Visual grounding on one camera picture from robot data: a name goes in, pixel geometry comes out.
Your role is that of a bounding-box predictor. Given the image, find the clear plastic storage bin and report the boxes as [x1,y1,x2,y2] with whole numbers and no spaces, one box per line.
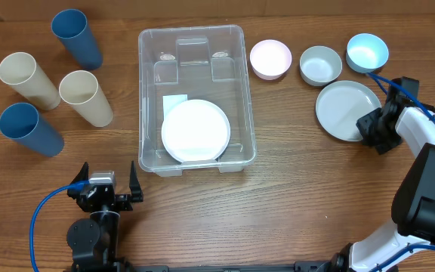
[138,25,257,177]

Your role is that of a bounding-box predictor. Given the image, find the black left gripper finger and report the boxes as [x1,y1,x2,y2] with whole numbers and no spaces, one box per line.
[129,161,143,202]
[71,162,89,184]

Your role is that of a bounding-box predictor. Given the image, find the light blue bowl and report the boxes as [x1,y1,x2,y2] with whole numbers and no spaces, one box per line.
[346,33,389,73]

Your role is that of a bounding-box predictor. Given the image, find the beige cup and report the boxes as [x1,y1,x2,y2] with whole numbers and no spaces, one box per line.
[0,52,60,110]
[58,70,113,127]

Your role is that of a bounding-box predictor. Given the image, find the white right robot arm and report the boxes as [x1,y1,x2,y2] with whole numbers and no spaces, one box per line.
[319,73,435,272]

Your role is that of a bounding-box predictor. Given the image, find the dark blue cup front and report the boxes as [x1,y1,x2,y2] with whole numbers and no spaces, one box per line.
[0,103,64,157]

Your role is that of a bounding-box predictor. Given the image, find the grey bowl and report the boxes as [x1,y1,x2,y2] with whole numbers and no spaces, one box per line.
[299,45,343,87]

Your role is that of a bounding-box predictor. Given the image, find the grey plate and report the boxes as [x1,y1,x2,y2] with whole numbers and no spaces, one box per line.
[315,80,381,142]

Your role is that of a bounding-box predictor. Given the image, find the pink plate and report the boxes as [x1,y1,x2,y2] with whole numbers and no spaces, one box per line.
[161,99,231,162]

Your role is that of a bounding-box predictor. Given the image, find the pink bowl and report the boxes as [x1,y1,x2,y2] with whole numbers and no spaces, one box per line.
[249,39,292,80]

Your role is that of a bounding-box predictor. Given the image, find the dark blue cup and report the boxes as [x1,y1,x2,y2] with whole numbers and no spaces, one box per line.
[0,103,64,157]
[51,9,103,70]

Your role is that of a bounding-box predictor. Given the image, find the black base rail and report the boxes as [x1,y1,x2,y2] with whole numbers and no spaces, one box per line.
[66,261,330,272]

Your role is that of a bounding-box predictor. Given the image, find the dark blue cup rear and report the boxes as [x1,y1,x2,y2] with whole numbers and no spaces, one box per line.
[51,9,103,70]

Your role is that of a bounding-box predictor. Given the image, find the white label in bin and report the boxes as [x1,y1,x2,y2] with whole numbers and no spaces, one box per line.
[162,94,187,116]

